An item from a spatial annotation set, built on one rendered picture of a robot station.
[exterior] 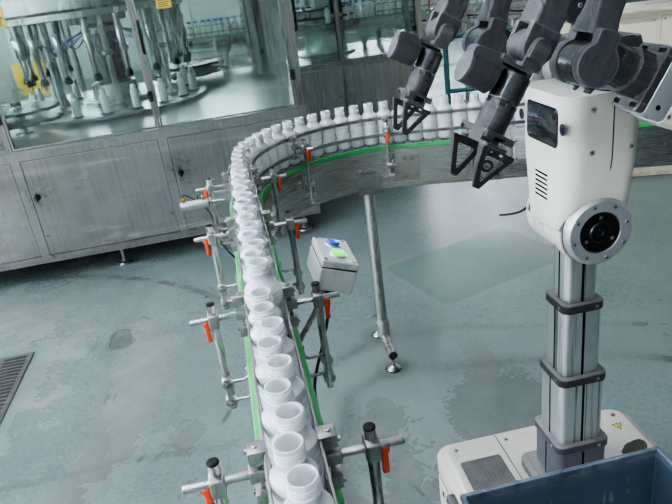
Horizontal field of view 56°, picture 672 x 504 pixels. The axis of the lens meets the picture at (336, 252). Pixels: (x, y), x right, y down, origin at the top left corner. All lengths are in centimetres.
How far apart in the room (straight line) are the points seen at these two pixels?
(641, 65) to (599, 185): 32
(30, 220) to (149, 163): 85
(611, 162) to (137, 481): 201
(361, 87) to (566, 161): 495
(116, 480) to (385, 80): 465
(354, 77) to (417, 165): 370
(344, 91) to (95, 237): 288
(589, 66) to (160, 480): 208
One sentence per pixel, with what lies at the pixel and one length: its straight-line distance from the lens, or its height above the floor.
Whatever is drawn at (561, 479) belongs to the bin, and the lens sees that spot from 105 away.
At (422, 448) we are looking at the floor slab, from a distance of 251.
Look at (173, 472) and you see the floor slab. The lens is 264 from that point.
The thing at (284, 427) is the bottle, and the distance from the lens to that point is 81.
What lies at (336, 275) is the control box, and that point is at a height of 108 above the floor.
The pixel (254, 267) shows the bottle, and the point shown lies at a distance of 115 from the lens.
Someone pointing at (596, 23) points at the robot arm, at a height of 152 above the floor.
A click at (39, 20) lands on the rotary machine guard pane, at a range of 430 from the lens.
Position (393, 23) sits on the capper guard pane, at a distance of 632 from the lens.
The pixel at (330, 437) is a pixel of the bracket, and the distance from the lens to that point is 85.
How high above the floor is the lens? 165
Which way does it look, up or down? 23 degrees down
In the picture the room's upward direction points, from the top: 8 degrees counter-clockwise
